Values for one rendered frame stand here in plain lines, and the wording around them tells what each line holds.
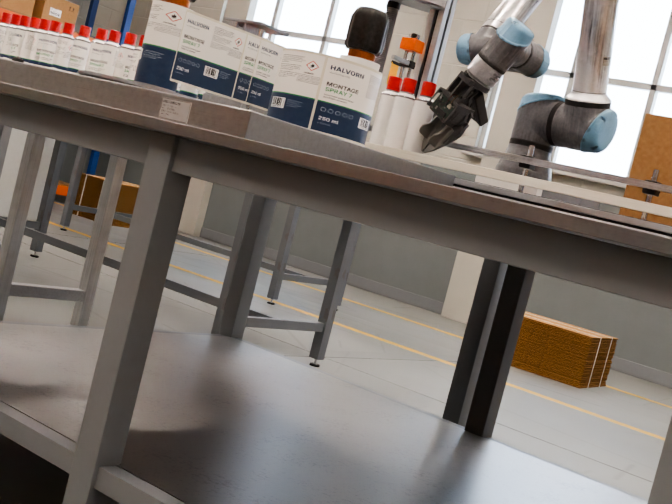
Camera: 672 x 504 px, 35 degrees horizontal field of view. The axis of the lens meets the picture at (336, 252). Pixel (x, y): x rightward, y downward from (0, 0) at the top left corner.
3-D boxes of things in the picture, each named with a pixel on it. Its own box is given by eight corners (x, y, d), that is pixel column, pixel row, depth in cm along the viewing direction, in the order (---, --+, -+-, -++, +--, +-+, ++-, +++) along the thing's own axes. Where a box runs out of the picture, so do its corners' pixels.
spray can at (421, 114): (393, 163, 249) (415, 78, 247) (406, 167, 252) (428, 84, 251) (410, 167, 245) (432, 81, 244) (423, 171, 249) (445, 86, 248)
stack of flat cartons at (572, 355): (482, 356, 656) (495, 308, 654) (514, 356, 700) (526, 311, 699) (579, 388, 622) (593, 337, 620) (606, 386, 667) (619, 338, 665)
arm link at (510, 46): (543, 41, 234) (525, 30, 227) (511, 79, 238) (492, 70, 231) (521, 21, 238) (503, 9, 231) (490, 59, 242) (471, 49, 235)
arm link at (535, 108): (522, 144, 287) (536, 96, 286) (566, 153, 279) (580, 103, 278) (501, 135, 278) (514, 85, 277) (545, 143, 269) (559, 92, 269)
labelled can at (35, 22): (26, 80, 339) (40, 18, 338) (11, 76, 340) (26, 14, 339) (33, 82, 345) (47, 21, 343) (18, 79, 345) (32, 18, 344)
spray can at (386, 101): (361, 156, 256) (382, 74, 255) (380, 161, 259) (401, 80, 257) (370, 158, 252) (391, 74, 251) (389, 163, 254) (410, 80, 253)
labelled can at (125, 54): (108, 99, 316) (124, 32, 315) (125, 103, 316) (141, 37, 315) (106, 98, 311) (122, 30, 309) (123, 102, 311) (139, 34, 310)
